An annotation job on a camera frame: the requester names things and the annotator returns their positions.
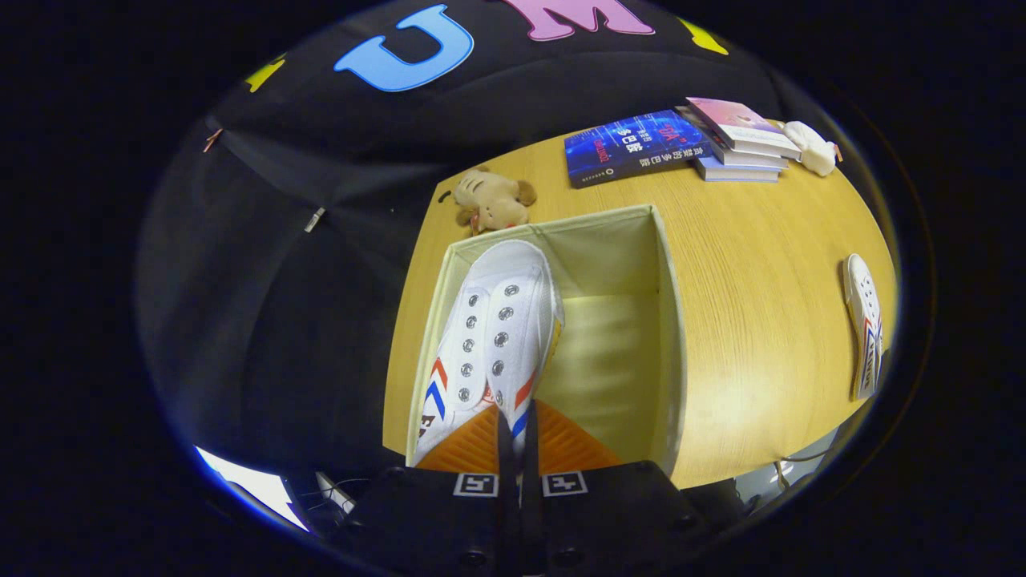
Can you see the dark blue book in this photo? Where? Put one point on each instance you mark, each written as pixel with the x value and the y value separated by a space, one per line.
pixel 633 148

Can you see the white plush toy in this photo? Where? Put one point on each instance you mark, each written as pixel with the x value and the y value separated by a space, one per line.
pixel 809 148

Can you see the silver clip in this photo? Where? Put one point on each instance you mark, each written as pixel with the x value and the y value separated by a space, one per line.
pixel 315 219

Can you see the red clip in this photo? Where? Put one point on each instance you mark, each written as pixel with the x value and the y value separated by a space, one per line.
pixel 212 141

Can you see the beige plush dog toy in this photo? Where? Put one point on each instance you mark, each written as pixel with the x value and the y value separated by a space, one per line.
pixel 493 200

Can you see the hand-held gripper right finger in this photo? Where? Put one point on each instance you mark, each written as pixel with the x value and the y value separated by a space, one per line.
pixel 529 457

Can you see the light blue book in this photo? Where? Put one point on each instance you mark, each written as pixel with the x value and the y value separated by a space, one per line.
pixel 737 174

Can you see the white book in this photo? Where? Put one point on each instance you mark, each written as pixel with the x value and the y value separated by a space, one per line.
pixel 757 160

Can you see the brown fabric storage box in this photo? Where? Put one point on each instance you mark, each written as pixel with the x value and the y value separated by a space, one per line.
pixel 609 361

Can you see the white shoe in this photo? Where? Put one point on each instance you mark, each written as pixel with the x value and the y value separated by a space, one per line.
pixel 489 320
pixel 864 312

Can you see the pink cover book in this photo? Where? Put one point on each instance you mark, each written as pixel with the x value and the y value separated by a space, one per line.
pixel 737 119

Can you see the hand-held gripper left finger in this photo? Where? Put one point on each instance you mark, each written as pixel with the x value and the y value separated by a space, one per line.
pixel 505 457

